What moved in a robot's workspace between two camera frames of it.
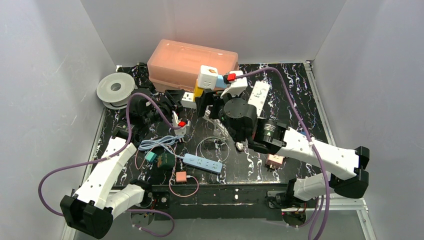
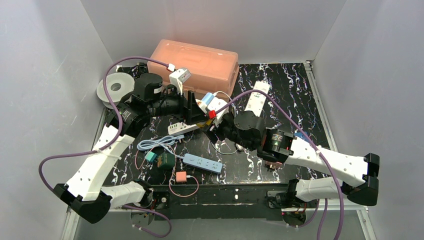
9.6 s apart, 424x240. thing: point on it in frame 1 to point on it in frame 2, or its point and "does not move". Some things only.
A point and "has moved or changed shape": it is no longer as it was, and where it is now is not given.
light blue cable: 163,141 does not move
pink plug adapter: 275,160 does not move
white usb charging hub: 187,100 has moved or changed shape
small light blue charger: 220,82 has moved or changed shape
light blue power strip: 202,163 does not move
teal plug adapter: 151,157 does not move
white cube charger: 207,77 has moved or changed shape
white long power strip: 258,95 does not move
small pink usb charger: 181,176 does not move
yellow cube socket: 198,91 to 208,122
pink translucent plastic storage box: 174,66 does not move
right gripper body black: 209,106 to 220,125
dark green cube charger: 166,161 does not move
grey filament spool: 114,89 does not move
